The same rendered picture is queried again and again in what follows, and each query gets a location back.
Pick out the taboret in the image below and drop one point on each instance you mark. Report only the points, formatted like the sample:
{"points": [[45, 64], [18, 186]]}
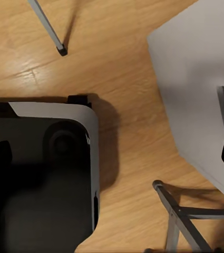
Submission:
{"points": [[180, 220]]}

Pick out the camera tripod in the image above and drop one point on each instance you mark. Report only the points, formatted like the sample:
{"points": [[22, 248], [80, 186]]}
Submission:
{"points": [[39, 12]]}

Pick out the desk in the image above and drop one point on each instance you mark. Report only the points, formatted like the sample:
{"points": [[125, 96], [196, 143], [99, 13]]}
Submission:
{"points": [[187, 54]]}

